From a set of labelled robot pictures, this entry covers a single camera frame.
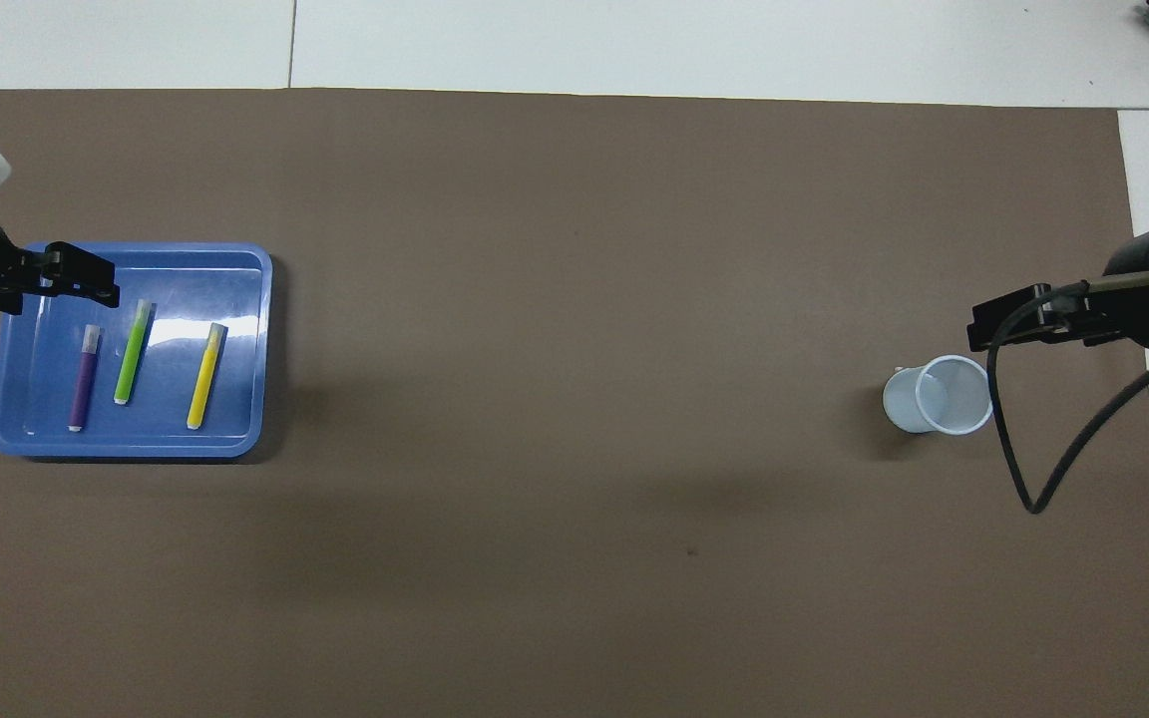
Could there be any green highlighter pen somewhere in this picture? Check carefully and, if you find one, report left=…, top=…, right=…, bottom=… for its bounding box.
left=113, top=298, right=156, bottom=407

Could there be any purple highlighter pen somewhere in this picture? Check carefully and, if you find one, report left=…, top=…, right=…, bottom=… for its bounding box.
left=67, top=323, right=104, bottom=434

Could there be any yellow highlighter pen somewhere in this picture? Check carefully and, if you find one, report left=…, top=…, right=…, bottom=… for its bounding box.
left=186, top=321, right=229, bottom=432

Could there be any blue plastic tray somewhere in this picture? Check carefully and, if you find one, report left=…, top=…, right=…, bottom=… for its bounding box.
left=0, top=240, right=275, bottom=461

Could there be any clear plastic measuring cup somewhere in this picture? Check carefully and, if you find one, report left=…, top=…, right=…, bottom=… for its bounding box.
left=881, top=353, right=995, bottom=439

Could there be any brown table mat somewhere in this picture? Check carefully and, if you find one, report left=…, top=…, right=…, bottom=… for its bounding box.
left=0, top=87, right=1149, bottom=718

